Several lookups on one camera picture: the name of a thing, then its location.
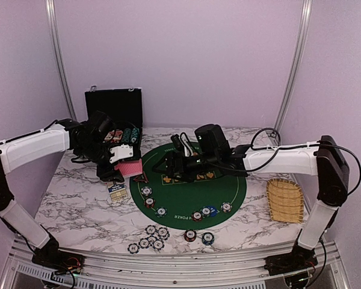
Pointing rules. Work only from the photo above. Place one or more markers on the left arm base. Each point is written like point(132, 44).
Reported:
point(61, 261)

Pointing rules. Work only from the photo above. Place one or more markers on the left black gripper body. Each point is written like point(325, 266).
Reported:
point(102, 172)

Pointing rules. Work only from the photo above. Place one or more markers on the blue small blind button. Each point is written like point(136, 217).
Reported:
point(212, 211)

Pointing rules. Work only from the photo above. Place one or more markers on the woven bamboo mat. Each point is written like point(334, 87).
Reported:
point(285, 201)

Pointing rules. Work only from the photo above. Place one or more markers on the teal chip stack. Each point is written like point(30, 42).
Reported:
point(208, 238)

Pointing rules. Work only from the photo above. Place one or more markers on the red playing card deck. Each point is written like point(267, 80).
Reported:
point(130, 168)

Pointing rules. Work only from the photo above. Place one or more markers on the round green poker mat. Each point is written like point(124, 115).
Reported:
point(181, 199)

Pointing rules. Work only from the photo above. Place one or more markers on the left aluminium frame post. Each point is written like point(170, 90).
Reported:
point(56, 46)

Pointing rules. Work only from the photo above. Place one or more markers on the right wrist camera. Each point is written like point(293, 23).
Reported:
point(182, 144)

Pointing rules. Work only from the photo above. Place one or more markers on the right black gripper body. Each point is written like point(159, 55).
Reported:
point(189, 171)

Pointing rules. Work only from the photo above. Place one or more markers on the right aluminium frame post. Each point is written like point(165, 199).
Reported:
point(300, 45)

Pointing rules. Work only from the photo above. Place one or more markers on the green chip row in case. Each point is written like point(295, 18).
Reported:
point(126, 136)

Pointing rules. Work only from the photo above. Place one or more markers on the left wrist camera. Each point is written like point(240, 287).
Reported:
point(120, 153)

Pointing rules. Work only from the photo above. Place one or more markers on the scattered blue ten chip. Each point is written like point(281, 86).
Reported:
point(152, 239)
point(133, 248)
point(151, 229)
point(158, 244)
point(144, 243)

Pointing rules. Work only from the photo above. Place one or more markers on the card deck in case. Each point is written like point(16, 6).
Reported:
point(114, 136)

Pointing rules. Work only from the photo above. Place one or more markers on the gold blue card box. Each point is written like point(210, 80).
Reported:
point(117, 191)

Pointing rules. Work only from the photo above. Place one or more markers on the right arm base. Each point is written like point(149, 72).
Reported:
point(287, 263)

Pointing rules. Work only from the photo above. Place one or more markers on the triangular all-in button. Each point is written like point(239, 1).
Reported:
point(141, 178)

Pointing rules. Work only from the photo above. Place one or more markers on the brown chip stack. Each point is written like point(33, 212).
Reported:
point(190, 235)

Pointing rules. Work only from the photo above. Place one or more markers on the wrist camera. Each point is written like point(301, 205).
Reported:
point(182, 144)
point(120, 153)

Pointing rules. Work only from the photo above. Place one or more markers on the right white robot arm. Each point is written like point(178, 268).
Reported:
point(322, 158)

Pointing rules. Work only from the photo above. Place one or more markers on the blue chips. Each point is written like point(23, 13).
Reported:
point(146, 191)
point(226, 207)

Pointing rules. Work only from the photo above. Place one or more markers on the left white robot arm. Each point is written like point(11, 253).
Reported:
point(86, 139)

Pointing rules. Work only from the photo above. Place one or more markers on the black poker chip case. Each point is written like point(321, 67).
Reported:
point(123, 106)

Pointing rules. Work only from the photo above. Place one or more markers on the aluminium frame post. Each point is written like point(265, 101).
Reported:
point(56, 46)
point(300, 45)

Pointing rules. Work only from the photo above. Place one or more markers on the teal chip row in case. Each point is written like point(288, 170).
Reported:
point(135, 133)

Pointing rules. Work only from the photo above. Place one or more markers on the front aluminium rail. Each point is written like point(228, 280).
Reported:
point(231, 269)

